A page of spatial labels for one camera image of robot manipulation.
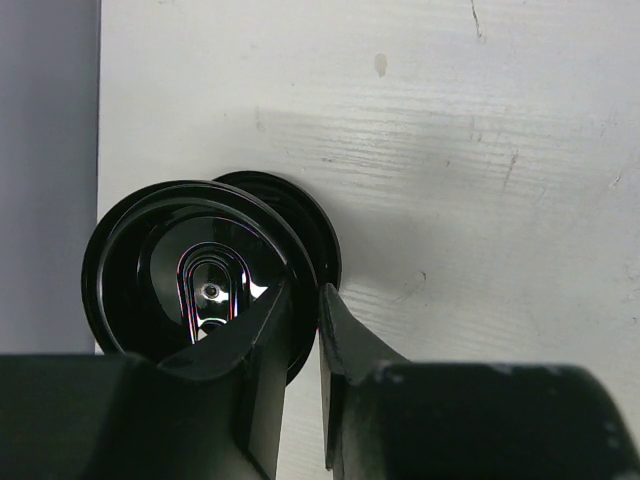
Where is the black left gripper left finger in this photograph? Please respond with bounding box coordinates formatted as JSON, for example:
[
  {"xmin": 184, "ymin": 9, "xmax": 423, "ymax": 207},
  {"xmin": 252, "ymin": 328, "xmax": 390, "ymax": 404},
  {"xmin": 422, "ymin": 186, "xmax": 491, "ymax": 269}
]
[{"xmin": 158, "ymin": 280, "xmax": 292, "ymax": 479}]

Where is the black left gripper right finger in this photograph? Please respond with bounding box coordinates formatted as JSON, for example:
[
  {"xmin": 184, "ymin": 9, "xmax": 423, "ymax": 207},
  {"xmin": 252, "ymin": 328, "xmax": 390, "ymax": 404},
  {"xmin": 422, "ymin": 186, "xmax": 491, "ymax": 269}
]
[{"xmin": 319, "ymin": 284, "xmax": 415, "ymax": 473}]

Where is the black lid stack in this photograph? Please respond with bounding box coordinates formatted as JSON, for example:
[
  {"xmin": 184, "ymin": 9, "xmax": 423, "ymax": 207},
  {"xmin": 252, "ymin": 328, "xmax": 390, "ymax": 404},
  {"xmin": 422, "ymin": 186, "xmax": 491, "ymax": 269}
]
[{"xmin": 81, "ymin": 170, "xmax": 342, "ymax": 378}]

